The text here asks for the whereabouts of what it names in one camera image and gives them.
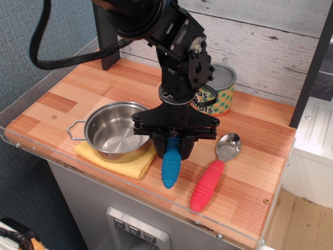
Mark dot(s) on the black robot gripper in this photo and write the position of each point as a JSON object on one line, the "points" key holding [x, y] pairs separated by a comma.
{"points": [[184, 122]]}

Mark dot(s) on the blue handled metal fork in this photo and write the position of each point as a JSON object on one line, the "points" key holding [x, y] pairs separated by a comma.
{"points": [[171, 163]]}

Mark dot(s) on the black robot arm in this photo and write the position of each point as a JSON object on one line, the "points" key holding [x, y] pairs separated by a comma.
{"points": [[185, 64]]}

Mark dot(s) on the silver metal pan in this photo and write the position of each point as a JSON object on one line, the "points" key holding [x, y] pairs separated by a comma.
{"points": [[109, 130]]}

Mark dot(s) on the yellow folded cloth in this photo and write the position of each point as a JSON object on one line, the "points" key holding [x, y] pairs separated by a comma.
{"points": [[133, 169]]}

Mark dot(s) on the peas and carrots can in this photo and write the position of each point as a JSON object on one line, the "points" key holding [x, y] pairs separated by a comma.
{"points": [[215, 98]]}

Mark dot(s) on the silver dispenser button panel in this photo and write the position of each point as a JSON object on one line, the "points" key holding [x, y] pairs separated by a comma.
{"points": [[136, 230]]}

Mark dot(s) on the clear acrylic table guard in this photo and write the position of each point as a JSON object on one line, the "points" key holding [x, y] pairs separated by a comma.
{"points": [[106, 198]]}

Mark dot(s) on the red handled metal spoon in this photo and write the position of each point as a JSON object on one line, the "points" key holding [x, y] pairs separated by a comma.
{"points": [[227, 148]]}

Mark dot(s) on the dark left shelf post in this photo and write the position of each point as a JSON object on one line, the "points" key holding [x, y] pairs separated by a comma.
{"points": [[106, 34]]}

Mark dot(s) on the dark shelf post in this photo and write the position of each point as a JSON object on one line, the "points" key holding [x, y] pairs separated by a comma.
{"points": [[315, 65], [106, 34]]}

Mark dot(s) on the dark right shelf post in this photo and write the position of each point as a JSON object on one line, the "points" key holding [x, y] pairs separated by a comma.
{"points": [[315, 65]]}

